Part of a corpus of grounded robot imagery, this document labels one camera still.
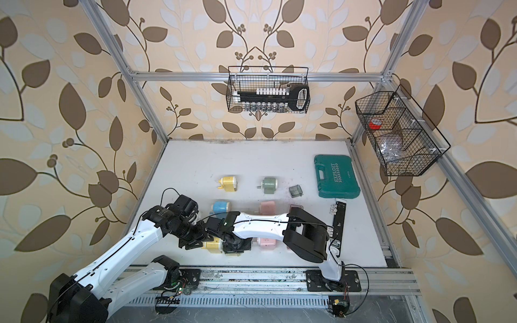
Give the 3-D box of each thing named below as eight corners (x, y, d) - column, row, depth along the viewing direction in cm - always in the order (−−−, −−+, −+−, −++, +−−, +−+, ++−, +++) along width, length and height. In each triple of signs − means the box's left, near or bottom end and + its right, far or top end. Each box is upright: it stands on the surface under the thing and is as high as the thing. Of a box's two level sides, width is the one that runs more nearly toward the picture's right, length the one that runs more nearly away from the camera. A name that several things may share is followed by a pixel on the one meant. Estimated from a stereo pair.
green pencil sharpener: (258, 194, 100) (257, 185, 94) (258, 187, 103) (257, 177, 96) (276, 194, 100) (277, 185, 94) (276, 187, 103) (276, 177, 96)
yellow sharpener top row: (221, 191, 100) (218, 182, 94) (222, 185, 103) (219, 176, 97) (236, 191, 100) (235, 182, 94) (237, 185, 103) (235, 176, 97)
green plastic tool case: (319, 198, 98) (321, 193, 94) (312, 159, 114) (313, 153, 110) (360, 198, 98) (364, 193, 94) (347, 159, 114) (350, 153, 110)
